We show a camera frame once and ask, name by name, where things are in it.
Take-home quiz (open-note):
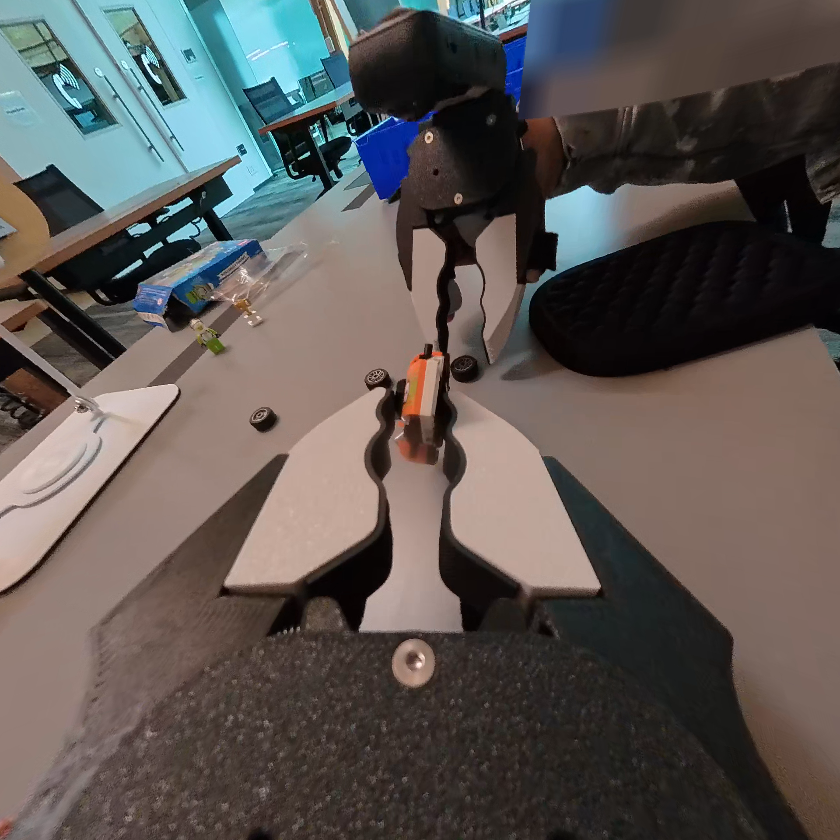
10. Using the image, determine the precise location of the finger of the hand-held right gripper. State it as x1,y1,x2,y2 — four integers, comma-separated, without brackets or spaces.
473,213,529,366
410,224,456,355

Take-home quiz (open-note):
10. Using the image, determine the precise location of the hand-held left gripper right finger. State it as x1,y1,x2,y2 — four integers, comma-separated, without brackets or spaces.
440,390,602,601

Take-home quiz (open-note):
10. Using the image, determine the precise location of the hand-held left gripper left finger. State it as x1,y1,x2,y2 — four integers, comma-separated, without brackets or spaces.
226,388,395,598

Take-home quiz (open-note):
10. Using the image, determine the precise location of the orange white lego car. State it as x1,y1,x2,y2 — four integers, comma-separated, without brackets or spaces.
394,344,447,467

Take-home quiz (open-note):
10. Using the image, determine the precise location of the blue lego box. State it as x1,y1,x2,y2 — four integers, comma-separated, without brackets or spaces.
134,239,266,329

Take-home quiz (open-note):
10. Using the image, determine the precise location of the person's right hand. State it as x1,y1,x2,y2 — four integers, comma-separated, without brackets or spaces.
523,116,571,198

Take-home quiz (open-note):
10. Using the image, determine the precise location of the blue storage bin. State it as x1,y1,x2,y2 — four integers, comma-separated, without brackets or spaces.
355,33,529,200

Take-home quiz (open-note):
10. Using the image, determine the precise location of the long meeting table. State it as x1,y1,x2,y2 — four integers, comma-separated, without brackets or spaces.
259,83,364,187

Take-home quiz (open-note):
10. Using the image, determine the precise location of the clear plastic bag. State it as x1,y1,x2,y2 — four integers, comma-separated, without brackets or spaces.
217,243,312,316

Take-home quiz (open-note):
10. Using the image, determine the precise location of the black honeycomb wrist rest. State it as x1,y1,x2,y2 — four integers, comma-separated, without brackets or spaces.
529,221,840,378

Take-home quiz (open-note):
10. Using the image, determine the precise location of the black office chair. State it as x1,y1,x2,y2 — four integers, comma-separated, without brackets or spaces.
14,164,200,305
243,77,351,181

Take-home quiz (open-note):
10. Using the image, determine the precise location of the wooden office desk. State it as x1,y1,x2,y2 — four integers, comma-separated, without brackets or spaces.
0,155,245,368

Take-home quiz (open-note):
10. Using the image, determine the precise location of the white base plate with lever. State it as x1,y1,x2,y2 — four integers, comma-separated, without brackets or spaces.
0,384,181,594

